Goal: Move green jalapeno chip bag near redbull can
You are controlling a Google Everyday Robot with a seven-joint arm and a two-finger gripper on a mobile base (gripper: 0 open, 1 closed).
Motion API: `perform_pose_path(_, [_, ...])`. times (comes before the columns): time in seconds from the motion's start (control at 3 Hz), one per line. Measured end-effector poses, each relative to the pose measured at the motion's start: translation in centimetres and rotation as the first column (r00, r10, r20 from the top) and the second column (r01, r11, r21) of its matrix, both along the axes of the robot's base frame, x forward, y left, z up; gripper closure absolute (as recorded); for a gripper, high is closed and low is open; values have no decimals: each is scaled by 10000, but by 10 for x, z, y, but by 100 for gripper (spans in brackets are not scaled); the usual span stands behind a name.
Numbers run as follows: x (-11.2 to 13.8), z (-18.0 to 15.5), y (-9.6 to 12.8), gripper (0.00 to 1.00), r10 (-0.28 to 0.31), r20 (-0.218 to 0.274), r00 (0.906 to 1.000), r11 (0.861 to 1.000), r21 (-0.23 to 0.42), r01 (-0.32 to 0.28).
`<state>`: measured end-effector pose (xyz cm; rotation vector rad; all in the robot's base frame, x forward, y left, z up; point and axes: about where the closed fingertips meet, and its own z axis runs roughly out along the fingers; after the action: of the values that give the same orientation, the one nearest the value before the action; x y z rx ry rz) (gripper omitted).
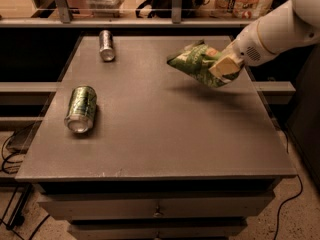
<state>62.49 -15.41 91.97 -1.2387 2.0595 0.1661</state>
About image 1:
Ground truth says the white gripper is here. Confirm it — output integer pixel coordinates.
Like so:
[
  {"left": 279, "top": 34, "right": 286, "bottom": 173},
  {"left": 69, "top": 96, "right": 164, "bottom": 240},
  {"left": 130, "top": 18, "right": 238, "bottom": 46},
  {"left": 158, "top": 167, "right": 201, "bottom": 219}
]
[{"left": 209, "top": 20, "right": 277, "bottom": 79}]

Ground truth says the green jalapeno chip bag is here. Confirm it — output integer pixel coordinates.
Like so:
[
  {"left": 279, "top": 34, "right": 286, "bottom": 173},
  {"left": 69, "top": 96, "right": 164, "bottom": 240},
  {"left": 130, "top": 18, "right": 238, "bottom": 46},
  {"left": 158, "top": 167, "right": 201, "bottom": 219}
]
[{"left": 167, "top": 40, "right": 241, "bottom": 88}]

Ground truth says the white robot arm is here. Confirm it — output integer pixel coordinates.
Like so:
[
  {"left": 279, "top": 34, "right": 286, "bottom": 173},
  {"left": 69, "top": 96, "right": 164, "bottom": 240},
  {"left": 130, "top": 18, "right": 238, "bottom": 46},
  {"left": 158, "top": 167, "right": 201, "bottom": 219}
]
[{"left": 209, "top": 0, "right": 320, "bottom": 81}]

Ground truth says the printed snack bag background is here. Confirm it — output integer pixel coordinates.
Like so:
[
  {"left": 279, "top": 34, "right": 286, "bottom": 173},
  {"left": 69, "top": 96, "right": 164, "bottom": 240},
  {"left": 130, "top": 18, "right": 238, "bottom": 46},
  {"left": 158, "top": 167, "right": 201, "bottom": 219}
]
[{"left": 210, "top": 0, "right": 273, "bottom": 19}]

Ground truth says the black bag background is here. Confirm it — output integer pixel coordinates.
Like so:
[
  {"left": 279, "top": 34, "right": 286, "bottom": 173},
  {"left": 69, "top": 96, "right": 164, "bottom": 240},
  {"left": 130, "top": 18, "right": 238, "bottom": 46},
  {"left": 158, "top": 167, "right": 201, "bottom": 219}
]
[{"left": 135, "top": 0, "right": 209, "bottom": 18}]

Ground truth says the silver redbull can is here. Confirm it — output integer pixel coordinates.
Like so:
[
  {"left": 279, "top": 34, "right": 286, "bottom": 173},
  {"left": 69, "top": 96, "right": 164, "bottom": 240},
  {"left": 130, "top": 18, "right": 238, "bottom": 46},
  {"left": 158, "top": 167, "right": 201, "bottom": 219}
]
[{"left": 99, "top": 30, "right": 115, "bottom": 62}]

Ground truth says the green soda can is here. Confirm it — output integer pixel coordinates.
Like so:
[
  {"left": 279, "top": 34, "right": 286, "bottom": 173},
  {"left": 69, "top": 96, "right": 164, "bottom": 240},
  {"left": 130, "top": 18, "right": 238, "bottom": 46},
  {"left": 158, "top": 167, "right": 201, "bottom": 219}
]
[{"left": 64, "top": 86, "right": 97, "bottom": 134}]

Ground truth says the grey drawer cabinet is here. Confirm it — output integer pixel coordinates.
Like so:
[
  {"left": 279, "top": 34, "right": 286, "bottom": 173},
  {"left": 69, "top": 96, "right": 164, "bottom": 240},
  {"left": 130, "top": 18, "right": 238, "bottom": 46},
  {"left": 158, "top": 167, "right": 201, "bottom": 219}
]
[{"left": 15, "top": 34, "right": 298, "bottom": 240}]

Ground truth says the upper drawer with knob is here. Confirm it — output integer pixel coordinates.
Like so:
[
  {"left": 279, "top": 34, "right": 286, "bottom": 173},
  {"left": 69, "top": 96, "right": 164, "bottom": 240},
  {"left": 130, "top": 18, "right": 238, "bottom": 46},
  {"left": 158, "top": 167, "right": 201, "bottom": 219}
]
[{"left": 38, "top": 191, "right": 275, "bottom": 221}]

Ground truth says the drawer with knob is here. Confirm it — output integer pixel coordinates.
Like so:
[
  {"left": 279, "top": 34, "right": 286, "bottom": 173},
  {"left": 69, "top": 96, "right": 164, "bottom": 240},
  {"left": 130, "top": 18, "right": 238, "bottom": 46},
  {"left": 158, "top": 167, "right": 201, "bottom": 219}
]
[
  {"left": 68, "top": 219, "right": 247, "bottom": 240},
  {"left": 38, "top": 191, "right": 275, "bottom": 221}
]

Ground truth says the lower drawer with knob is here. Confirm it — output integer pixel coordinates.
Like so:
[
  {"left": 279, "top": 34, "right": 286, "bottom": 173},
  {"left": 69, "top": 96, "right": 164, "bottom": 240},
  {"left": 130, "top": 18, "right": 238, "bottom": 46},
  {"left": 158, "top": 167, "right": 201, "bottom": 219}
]
[{"left": 68, "top": 219, "right": 247, "bottom": 240}]

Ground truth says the black cable right floor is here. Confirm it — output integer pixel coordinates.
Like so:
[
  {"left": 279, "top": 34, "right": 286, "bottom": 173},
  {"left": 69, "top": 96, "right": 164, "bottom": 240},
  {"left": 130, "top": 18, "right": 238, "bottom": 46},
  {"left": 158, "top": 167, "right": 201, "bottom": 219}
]
[{"left": 272, "top": 130, "right": 304, "bottom": 240}]

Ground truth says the grey metal shelf rail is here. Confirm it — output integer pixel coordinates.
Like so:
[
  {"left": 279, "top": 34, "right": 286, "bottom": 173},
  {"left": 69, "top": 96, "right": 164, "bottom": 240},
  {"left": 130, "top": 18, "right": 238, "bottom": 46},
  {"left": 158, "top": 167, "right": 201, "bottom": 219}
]
[{"left": 0, "top": 0, "right": 320, "bottom": 29}]

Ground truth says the black cables left floor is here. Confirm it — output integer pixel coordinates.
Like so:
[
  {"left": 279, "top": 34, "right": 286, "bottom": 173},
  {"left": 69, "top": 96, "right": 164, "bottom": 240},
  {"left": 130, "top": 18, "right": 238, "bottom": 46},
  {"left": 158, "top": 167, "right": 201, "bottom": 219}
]
[{"left": 0, "top": 123, "right": 51, "bottom": 240}]

